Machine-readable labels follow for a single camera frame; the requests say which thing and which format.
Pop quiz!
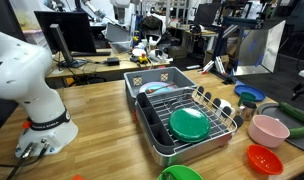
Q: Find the black keyboard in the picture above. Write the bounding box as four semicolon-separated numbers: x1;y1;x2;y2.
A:
70;50;112;58

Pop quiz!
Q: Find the long green zucchini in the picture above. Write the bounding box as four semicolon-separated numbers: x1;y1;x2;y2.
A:
287;124;304;140
278;101;304;127

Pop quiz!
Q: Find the black backpack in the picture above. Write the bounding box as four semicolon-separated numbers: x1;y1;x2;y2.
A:
138;14;164;36

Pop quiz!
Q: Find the green plastic cup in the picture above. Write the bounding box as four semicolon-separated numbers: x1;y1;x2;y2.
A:
237;91;258;108

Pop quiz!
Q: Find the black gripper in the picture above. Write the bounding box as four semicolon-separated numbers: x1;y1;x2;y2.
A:
291;80;304;101

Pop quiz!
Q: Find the black computer monitor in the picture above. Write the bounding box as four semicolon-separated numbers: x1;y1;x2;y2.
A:
34;10;98;55

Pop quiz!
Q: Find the dark grey monitor stand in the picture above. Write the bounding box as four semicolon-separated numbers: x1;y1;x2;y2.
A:
49;23;89;69

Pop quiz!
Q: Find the clear plastic box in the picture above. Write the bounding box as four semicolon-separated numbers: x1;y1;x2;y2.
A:
104;22;133;54

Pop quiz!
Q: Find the red colander bowl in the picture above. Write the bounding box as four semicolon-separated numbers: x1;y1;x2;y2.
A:
246;143;285;176

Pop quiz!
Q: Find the dark blue plate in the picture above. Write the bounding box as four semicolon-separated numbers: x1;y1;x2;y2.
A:
233;84;267;103

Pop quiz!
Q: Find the black base cable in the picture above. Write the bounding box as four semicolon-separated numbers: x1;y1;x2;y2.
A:
5;142;35;180
0;143;49;168

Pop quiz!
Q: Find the pale blue plate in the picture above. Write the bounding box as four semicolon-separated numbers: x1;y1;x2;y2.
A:
138;81;177;96

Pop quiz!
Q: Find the pink bowl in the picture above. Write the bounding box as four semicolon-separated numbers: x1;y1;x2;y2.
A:
247;114;291;149

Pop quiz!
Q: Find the white black slotted bracket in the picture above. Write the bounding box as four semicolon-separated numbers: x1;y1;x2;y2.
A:
199;55;227;75

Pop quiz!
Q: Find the shiny metal panel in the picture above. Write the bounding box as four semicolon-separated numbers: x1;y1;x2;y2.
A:
232;18;287;77

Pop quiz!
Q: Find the grey dish drying rack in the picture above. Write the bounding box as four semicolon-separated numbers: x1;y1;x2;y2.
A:
134;85;246;168

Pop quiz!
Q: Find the black background monitor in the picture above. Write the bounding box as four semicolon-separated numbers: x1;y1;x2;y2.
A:
193;2;223;28

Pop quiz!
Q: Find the white plastic cup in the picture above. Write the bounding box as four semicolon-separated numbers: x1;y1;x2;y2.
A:
219;98;237;117

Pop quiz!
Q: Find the yellow toy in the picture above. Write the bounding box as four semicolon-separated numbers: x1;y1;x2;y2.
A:
137;52;151;65

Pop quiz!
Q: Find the wooden desk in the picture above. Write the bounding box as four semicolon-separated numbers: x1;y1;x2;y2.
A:
45;48;175;81

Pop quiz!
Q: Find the black power adapter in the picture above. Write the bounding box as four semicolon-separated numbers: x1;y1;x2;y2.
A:
106;56;121;67

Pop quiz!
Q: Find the metal cup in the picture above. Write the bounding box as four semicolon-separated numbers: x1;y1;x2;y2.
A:
240;100;259;122

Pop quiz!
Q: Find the green plate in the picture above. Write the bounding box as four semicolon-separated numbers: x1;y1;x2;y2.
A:
168;107;212;144

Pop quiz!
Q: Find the grey plastic bin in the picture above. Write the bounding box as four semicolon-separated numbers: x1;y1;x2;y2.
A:
123;66;198;111

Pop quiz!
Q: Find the green plastic bowl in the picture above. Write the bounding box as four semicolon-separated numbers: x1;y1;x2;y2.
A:
157;164;205;180

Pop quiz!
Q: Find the red utensil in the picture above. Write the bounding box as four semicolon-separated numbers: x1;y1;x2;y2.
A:
145;82;177;94

